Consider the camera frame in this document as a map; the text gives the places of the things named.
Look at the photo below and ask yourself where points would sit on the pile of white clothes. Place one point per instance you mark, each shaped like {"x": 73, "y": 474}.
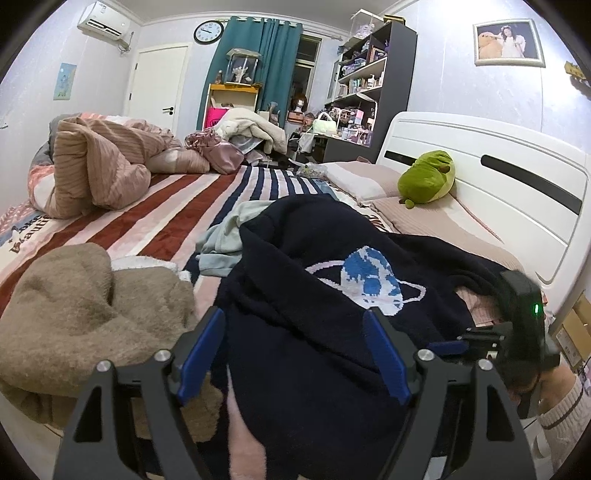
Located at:
{"x": 245, "y": 122}

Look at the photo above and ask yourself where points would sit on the framed wall photo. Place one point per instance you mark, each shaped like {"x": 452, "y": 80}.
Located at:
{"x": 513, "y": 42}

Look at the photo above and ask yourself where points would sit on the navy planet sweater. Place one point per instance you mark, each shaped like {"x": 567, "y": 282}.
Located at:
{"x": 296, "y": 364}

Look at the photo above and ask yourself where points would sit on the dark bookshelf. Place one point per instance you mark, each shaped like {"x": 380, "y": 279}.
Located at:
{"x": 373, "y": 80}

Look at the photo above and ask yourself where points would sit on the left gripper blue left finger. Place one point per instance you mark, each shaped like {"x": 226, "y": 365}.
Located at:
{"x": 100, "y": 440}

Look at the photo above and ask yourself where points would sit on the white door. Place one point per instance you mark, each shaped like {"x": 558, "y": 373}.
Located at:
{"x": 156, "y": 84}

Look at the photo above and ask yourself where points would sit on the small blue wall poster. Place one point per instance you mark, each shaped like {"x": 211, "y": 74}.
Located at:
{"x": 64, "y": 81}

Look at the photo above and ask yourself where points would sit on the brown fleece garment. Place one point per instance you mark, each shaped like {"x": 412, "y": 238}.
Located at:
{"x": 74, "y": 307}

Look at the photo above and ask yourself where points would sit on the white handbag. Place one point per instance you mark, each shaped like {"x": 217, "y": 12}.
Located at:
{"x": 324, "y": 125}

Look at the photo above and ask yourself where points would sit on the beige pillow near headboard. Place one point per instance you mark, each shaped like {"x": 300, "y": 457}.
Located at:
{"x": 448, "y": 220}

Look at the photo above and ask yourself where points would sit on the white knit sleeve forearm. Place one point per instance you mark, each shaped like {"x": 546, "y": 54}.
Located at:
{"x": 565, "y": 424}

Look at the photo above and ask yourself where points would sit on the glass display case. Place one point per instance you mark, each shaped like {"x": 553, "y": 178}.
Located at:
{"x": 242, "y": 64}

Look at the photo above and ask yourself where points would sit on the pink rumpled duvet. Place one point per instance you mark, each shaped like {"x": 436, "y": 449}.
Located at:
{"x": 92, "y": 160}

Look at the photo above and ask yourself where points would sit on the yellow white cabinet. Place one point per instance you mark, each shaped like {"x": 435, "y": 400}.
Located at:
{"x": 222, "y": 97}

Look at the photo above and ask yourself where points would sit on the light blue garment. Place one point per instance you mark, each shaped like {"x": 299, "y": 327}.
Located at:
{"x": 219, "y": 249}

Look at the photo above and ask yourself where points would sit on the shiny pink satin garment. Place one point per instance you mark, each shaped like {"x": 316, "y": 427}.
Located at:
{"x": 223, "y": 156}

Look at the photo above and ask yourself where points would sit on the white air conditioner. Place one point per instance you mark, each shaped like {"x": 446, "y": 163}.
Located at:
{"x": 104, "y": 21}

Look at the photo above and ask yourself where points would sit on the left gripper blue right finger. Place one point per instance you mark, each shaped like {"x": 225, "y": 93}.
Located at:
{"x": 485, "y": 435}

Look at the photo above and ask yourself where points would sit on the teal curtain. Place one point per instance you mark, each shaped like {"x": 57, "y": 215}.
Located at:
{"x": 276, "y": 41}

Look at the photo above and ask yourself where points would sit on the round wall clock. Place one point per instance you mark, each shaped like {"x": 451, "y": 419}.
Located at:
{"x": 208, "y": 32}

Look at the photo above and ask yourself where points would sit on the white bed headboard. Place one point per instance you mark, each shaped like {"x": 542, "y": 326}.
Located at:
{"x": 531, "y": 189}

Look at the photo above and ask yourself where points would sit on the striped bed blanket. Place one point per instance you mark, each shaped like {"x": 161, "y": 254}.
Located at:
{"x": 164, "y": 224}

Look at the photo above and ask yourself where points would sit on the green plush toy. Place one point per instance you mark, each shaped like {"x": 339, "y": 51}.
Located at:
{"x": 428, "y": 179}

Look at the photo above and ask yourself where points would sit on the person's right hand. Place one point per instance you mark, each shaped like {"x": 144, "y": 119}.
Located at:
{"x": 553, "y": 387}

